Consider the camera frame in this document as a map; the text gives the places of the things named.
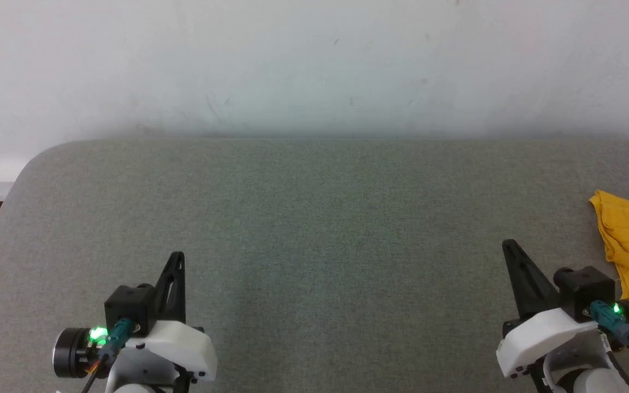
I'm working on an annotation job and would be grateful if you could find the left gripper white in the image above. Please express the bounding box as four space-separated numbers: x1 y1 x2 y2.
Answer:
52 252 218 382

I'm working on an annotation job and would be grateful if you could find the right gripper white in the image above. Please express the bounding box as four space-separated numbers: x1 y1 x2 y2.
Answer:
496 239 629 379

